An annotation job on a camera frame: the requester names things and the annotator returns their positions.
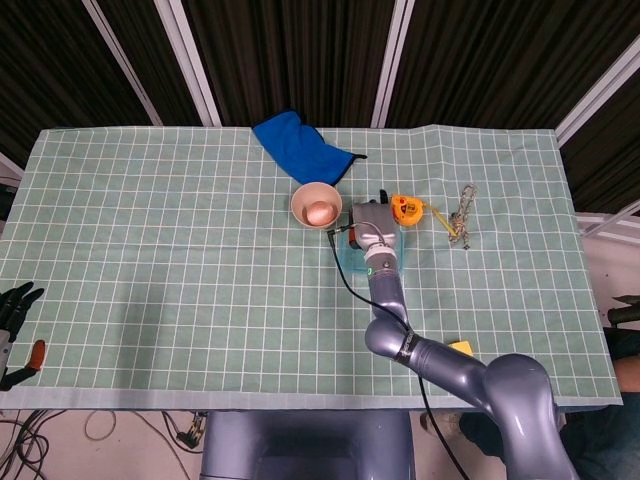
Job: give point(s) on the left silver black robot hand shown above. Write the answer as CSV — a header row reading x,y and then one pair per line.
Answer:
x,y
15,305

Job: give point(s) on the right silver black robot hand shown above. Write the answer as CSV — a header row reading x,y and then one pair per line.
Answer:
x,y
375,225

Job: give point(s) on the blue plastic lid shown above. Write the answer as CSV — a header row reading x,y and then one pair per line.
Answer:
x,y
350,260

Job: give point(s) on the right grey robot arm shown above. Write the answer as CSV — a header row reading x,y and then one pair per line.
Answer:
x,y
515,400

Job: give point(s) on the orange tape measure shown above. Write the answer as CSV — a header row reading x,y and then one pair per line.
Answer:
x,y
407,210

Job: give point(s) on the pink egg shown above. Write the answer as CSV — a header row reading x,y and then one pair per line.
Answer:
x,y
320,212

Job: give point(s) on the beige bowl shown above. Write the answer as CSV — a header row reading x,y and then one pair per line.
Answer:
x,y
300,200

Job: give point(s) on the blue cloth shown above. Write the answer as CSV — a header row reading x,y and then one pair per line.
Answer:
x,y
300,145

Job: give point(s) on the green checked tablecloth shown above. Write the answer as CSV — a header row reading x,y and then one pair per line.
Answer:
x,y
150,250

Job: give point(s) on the yellow cube block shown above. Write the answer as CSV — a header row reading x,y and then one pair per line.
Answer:
x,y
462,346

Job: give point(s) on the black pleated curtain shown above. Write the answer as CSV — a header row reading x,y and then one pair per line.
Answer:
x,y
300,50

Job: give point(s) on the white shoe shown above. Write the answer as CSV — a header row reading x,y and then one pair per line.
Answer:
x,y
445,422

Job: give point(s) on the black yellow power plug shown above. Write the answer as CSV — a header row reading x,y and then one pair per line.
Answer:
x,y
187,437

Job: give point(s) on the grey robot torso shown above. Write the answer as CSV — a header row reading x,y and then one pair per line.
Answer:
x,y
300,445

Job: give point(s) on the bystander dark trouser leg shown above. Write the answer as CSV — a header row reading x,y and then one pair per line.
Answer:
x,y
480,435

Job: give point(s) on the black chair part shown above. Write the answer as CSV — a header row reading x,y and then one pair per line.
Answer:
x,y
625,315

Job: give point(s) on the white frame corner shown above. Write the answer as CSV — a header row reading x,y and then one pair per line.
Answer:
x,y
7,167

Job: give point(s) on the wide white frame post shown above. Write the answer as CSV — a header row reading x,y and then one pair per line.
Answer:
x,y
600,90
396,62
190,62

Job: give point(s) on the white metal rail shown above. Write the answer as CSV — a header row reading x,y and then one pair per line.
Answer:
x,y
607,231

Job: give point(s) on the thin white frame post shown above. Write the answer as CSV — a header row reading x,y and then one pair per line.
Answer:
x,y
123,65

